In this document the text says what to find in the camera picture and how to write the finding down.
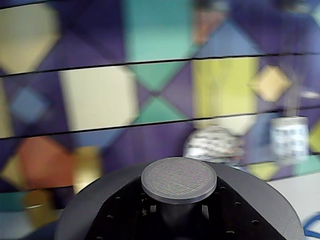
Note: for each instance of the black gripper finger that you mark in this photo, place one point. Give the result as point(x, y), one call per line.
point(230, 222)
point(127, 220)

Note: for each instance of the gray pot lid with knob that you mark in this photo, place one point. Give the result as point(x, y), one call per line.
point(178, 177)

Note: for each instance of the white blue patterned cup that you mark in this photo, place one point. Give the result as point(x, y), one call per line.
point(290, 140)

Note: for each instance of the blue toy play kitchen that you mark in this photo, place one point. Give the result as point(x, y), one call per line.
point(95, 95)

